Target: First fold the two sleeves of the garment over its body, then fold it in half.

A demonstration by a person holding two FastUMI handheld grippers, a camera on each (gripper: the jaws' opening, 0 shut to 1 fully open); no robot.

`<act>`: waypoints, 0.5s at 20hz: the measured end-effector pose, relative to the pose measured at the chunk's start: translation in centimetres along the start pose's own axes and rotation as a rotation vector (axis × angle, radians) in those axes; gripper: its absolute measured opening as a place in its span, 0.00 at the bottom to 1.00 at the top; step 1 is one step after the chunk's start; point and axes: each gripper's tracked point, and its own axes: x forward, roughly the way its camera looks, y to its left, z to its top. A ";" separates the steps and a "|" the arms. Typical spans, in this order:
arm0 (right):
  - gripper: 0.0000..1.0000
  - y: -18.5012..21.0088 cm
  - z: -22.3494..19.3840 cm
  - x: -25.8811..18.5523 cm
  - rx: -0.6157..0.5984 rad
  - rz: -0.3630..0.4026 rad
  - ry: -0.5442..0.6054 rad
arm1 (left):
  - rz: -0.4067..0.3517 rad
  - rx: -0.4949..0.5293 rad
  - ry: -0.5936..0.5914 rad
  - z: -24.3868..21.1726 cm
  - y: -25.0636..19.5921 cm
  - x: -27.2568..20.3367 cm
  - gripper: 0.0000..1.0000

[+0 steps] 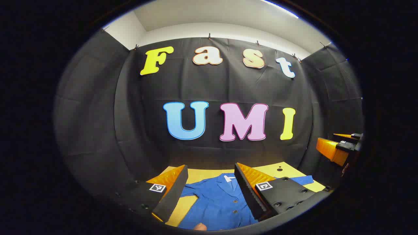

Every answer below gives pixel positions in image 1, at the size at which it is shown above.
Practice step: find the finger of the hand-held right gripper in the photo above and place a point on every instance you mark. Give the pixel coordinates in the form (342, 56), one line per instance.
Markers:
(329, 148)
(346, 136)

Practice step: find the black backdrop cloth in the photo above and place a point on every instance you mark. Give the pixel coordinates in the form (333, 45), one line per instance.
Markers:
(130, 130)

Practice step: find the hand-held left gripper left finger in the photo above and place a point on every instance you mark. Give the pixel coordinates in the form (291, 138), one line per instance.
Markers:
(178, 186)

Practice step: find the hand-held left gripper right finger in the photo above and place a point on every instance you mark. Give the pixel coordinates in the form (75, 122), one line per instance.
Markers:
(245, 187)

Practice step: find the row of black cloth clips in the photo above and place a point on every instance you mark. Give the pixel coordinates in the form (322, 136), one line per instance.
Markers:
(209, 35)

